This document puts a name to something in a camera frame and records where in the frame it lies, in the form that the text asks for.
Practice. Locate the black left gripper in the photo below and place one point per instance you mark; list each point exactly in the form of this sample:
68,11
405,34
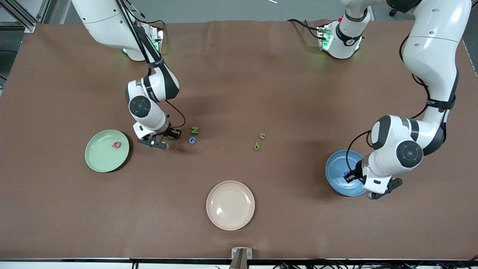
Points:
353,175

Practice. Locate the green letter p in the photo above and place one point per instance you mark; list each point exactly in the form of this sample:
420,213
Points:
257,146

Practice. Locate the light green plate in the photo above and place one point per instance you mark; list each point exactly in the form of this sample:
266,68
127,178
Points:
101,157

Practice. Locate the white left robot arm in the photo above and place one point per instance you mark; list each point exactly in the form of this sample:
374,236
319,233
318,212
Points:
433,45

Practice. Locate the blue letter G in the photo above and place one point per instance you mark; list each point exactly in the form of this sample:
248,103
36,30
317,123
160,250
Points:
192,140

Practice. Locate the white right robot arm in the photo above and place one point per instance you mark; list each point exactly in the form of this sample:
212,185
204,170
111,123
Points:
108,22

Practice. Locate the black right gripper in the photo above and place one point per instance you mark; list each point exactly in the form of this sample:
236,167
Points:
172,132

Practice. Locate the silver arm base connector block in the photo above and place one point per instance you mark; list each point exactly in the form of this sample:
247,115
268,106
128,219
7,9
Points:
324,37
158,37

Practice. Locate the beige plate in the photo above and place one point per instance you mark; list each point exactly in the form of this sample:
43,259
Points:
230,205

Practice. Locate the brown table cover mat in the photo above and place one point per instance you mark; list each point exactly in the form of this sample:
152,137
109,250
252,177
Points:
239,74

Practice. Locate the blue plate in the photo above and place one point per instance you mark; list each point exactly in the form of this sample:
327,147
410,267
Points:
336,168

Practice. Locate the silver camera mount bracket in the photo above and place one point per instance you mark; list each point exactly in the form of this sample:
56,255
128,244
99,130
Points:
241,254

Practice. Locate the black chair caster wheel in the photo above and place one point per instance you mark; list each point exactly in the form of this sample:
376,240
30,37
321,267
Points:
392,13

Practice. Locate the red letter G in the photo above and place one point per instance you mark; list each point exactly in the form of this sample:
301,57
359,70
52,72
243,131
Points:
116,145

